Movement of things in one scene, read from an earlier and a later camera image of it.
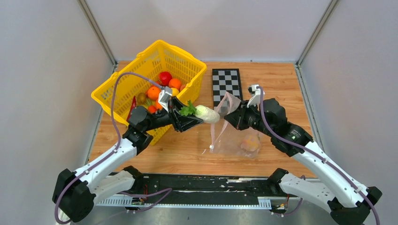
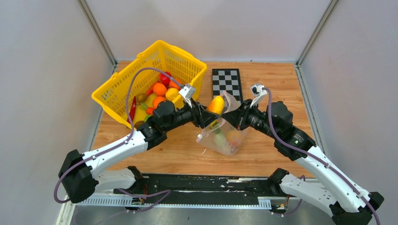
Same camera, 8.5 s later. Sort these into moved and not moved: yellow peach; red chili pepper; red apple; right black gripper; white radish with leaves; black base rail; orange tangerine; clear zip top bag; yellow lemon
Moved: yellow peach; white radish with leaves; clear zip top bag
Not moved: orange tangerine; black base rail; red apple; yellow lemon; right black gripper; red chili pepper
